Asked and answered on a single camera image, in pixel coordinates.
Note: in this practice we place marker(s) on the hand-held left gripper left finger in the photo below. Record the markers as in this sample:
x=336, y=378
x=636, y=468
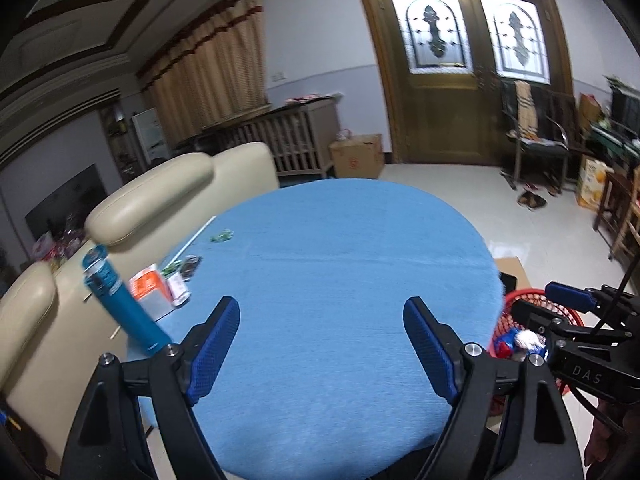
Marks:
x=215, y=355

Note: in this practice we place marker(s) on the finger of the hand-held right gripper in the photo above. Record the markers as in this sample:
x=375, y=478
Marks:
x=532, y=312
x=567, y=294

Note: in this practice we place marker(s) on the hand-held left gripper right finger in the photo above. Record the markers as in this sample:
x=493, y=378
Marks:
x=430, y=355

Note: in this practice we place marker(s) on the red plastic basket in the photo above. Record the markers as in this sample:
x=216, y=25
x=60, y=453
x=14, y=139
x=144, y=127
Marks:
x=506, y=312

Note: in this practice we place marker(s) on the blue plastic bag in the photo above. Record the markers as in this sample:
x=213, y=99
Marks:
x=504, y=346

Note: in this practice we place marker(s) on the person's right hand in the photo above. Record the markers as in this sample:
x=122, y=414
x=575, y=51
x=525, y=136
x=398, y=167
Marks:
x=602, y=440

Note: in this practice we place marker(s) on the black smartphone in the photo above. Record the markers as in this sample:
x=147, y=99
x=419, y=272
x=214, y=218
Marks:
x=507, y=284

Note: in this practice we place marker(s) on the large cardboard box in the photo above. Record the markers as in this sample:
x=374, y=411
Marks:
x=515, y=266

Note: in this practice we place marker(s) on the white labelled packet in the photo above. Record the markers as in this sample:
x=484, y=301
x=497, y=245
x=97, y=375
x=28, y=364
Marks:
x=179, y=290

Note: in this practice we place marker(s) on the wooden chair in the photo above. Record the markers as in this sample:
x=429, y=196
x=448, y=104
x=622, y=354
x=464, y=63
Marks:
x=615, y=220

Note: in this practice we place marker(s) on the orange and white tissue box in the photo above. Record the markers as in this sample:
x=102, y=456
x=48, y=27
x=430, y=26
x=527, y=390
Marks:
x=150, y=290

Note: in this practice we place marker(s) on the dark flat packet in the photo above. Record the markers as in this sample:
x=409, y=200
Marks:
x=191, y=266

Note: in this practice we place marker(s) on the brown shoe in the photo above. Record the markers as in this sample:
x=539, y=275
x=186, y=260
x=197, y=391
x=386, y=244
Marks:
x=525, y=199
x=539, y=203

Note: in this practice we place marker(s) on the green wrapper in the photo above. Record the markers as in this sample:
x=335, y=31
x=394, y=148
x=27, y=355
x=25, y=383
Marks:
x=171, y=270
x=221, y=235

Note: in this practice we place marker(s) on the teal thermos bottle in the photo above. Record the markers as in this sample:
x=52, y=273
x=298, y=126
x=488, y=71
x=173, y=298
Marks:
x=127, y=310

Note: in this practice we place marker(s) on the yellow printed box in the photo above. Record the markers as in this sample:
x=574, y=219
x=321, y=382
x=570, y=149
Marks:
x=590, y=185

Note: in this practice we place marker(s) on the cluttered dark side table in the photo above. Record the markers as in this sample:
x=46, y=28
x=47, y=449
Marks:
x=620, y=137

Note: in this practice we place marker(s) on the beige leather sofa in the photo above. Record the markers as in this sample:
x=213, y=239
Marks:
x=50, y=360

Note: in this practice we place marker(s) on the brown paper bag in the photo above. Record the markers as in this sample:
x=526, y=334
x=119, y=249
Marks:
x=590, y=110

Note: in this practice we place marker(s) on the striped scarf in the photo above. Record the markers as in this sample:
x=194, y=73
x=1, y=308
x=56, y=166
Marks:
x=526, y=110

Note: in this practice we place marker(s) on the small cardboard box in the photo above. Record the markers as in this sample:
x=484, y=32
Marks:
x=357, y=157

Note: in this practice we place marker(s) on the black television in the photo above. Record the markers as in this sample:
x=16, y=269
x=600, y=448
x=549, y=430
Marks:
x=65, y=205

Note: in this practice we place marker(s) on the wooden glazed door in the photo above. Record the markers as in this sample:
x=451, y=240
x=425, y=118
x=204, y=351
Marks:
x=440, y=120

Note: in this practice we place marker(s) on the black bag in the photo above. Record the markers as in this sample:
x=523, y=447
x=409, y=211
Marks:
x=15, y=452

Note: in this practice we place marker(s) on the dark display cabinet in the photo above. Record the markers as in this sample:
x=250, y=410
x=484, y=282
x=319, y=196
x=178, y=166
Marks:
x=117, y=150

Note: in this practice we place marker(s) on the wooden slatted crib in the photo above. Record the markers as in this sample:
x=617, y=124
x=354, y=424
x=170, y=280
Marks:
x=290, y=140

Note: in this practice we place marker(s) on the white standing air conditioner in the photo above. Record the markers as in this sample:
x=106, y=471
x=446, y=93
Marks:
x=150, y=135

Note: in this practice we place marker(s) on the beige curtain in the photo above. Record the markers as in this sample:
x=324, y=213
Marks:
x=210, y=80

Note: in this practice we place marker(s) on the metal frame chair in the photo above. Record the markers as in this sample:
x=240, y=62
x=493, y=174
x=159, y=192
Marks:
x=542, y=147

